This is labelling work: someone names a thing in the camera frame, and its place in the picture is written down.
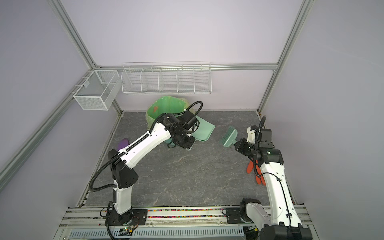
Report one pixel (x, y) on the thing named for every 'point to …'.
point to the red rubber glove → (259, 177)
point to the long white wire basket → (191, 77)
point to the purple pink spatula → (123, 143)
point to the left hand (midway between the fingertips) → (188, 148)
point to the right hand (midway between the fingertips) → (236, 145)
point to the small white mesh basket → (98, 91)
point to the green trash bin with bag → (164, 105)
